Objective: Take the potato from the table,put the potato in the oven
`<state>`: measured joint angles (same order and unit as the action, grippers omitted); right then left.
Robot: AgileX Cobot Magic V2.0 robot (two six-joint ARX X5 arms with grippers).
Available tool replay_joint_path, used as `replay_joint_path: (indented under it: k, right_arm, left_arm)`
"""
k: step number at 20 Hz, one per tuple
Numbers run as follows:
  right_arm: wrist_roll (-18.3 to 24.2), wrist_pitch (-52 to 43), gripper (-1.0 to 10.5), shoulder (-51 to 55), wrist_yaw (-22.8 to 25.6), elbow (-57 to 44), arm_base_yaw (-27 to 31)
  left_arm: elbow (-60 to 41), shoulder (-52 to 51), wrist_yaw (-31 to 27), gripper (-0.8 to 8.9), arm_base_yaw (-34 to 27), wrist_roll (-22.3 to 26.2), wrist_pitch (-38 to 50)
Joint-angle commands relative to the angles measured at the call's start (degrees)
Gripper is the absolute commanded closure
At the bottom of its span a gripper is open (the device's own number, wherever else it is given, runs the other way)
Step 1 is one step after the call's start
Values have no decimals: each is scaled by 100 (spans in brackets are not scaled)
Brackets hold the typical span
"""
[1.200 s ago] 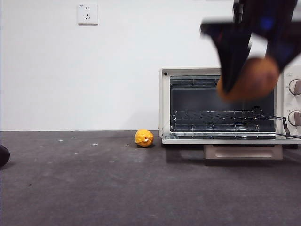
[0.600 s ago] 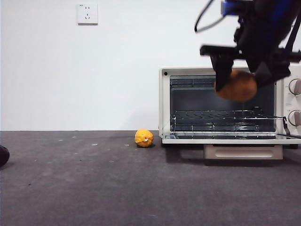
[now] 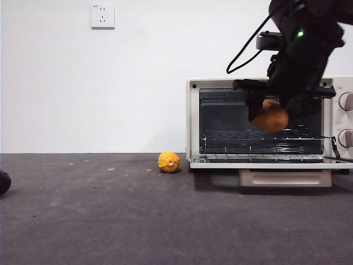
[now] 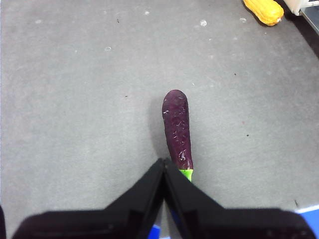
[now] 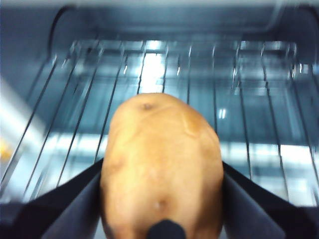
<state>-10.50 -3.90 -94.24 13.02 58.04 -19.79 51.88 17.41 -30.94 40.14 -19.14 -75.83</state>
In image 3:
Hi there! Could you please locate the brown potato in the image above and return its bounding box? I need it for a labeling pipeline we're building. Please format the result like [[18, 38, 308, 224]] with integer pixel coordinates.
[[251, 99, 290, 132]]

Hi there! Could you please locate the cream glass oven door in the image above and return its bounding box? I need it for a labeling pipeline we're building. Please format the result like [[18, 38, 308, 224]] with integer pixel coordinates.
[[189, 154, 353, 188]]

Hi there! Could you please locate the large beige oven knob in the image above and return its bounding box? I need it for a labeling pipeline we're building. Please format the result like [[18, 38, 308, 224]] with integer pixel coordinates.
[[338, 92, 353, 112]]

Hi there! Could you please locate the small beige oven knob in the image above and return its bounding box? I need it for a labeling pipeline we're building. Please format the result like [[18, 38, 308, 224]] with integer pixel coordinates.
[[338, 129, 353, 148]]

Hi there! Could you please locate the cream toaster oven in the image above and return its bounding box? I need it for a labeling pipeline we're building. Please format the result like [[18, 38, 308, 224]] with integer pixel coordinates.
[[186, 76, 353, 174]]

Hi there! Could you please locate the dark purple eggplant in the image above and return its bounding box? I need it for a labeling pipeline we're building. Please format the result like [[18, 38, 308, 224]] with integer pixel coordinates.
[[0, 170, 12, 195]]

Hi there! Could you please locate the wire oven rack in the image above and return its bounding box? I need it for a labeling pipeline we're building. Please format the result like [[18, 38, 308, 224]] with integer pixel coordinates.
[[200, 125, 336, 141]]

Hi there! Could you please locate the black camera cable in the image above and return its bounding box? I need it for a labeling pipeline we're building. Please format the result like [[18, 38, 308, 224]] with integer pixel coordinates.
[[226, 10, 276, 75]]

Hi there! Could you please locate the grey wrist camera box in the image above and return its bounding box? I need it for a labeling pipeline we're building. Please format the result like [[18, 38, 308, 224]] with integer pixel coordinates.
[[255, 31, 285, 51]]

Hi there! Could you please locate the white wall socket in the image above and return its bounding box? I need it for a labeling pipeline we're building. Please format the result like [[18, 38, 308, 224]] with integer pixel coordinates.
[[90, 4, 115, 30]]

